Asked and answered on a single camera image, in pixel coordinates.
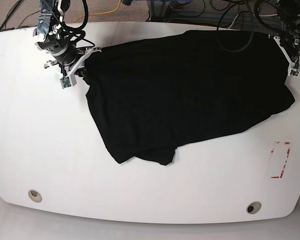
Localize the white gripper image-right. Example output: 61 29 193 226
268 35 300 77

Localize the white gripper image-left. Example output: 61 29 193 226
44 46 102 87

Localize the black t-shirt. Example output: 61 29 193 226
84 30 295 166

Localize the red tape rectangle marking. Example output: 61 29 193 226
267 141 292 179

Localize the wrist camera board image-right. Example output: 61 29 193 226
289 68 300 77

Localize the wrist camera board image-left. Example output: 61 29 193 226
60 77 72 89

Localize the white cable on floor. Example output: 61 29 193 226
227 12 281 30

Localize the black cable on floor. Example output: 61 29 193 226
16 12 38 28

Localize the yellow cable on floor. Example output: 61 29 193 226
89 0 123 16

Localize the left table cable grommet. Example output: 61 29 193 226
28 189 43 203

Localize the table cable grommet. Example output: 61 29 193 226
246 201 262 215
28 189 43 203

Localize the right table cable grommet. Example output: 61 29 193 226
246 201 262 215

